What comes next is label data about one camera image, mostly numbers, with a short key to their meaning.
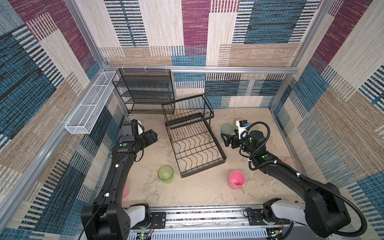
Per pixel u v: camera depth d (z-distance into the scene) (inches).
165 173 34.5
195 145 38.5
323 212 16.2
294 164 39.0
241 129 28.6
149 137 28.1
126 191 33.0
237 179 33.4
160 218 29.3
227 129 38.4
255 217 28.8
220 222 28.8
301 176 19.0
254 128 27.2
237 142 29.1
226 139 30.0
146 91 43.7
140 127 25.1
